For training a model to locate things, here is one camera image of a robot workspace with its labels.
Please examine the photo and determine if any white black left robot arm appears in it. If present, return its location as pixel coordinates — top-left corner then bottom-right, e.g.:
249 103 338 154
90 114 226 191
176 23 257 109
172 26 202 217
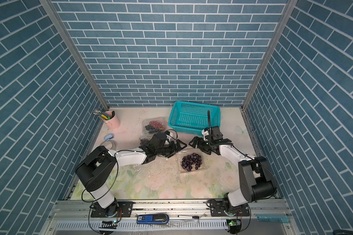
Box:
75 140 187 209

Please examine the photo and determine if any blue black handheld device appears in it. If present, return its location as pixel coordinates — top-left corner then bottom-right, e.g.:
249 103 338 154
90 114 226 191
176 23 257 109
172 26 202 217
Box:
136 213 170 225

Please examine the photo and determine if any red grape bunch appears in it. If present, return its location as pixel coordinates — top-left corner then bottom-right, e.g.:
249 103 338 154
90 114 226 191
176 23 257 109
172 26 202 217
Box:
149 120 165 131

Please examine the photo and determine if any teal metal bracket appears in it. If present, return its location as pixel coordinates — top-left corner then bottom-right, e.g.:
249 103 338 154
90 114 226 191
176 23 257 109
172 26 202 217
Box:
257 214 290 223

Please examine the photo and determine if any teal plastic basket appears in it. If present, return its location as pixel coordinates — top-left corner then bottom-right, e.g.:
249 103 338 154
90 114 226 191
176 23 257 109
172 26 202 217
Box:
168 101 221 136

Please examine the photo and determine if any small blue stapler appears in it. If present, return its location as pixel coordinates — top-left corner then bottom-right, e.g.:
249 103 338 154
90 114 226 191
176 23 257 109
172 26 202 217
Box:
104 134 114 141

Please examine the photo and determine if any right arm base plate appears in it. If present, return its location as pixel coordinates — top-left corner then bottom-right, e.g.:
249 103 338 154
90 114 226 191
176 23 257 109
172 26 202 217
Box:
206 199 251 217

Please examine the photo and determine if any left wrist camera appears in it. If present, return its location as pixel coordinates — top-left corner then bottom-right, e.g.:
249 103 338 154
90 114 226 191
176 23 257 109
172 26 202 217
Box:
149 130 177 148

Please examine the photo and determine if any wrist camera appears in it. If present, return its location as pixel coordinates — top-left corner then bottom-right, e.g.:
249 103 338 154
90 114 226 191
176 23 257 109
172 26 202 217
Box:
202 126 223 141
149 130 177 148

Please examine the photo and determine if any tape roll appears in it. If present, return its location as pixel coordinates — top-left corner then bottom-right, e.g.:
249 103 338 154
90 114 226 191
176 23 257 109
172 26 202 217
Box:
100 140 116 150

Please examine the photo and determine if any black marker pen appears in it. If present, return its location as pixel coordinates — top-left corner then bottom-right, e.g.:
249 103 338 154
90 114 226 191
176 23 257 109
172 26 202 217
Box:
177 215 200 219

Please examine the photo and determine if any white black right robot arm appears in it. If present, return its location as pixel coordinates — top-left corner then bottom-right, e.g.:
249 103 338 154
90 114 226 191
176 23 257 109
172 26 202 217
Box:
189 137 277 213

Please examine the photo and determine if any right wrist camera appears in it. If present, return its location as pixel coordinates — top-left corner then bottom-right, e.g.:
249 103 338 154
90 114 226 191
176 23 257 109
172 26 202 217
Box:
202 126 223 141

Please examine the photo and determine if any pink pen cup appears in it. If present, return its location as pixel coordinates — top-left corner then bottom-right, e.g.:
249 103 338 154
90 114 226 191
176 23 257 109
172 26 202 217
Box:
105 111 120 130

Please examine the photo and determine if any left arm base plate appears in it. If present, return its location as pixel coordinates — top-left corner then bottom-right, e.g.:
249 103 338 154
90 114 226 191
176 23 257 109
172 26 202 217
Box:
90 200 133 218

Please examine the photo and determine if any clear clamshell container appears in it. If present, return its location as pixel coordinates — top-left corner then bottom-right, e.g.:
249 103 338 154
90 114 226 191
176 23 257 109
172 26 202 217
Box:
139 135 153 146
142 117 166 135
176 148 207 174

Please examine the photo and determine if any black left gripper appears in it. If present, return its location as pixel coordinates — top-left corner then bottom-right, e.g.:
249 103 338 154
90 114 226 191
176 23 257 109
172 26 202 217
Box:
154 139 187 158

